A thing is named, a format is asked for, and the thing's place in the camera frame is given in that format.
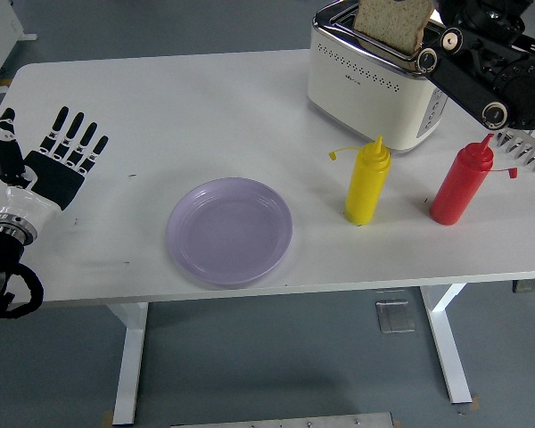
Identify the metal floor cover plate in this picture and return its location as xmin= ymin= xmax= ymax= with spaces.
xmin=374 ymin=299 xmax=416 ymax=333

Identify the white equipment cabinet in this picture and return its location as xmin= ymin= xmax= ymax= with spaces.
xmin=0 ymin=0 xmax=39 ymax=95

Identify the yellow squeeze bottle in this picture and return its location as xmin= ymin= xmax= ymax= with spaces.
xmin=327 ymin=135 xmax=391 ymax=227

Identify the cream and silver toaster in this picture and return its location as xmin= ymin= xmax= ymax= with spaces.
xmin=306 ymin=0 xmax=451 ymax=157

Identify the grey metal base plate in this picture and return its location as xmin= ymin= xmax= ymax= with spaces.
xmin=169 ymin=411 xmax=396 ymax=428

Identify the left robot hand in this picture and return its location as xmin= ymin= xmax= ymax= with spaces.
xmin=0 ymin=105 xmax=111 ymax=233

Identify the brown bread slice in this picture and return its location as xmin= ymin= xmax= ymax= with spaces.
xmin=352 ymin=0 xmax=434 ymax=57

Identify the red squeeze bottle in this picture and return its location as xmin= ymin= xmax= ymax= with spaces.
xmin=429 ymin=132 xmax=518 ymax=226

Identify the purple round plate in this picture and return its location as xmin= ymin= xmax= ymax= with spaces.
xmin=166 ymin=177 xmax=294 ymax=287

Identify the white table leg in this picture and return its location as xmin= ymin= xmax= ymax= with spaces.
xmin=418 ymin=283 xmax=473 ymax=405
xmin=105 ymin=301 xmax=151 ymax=425

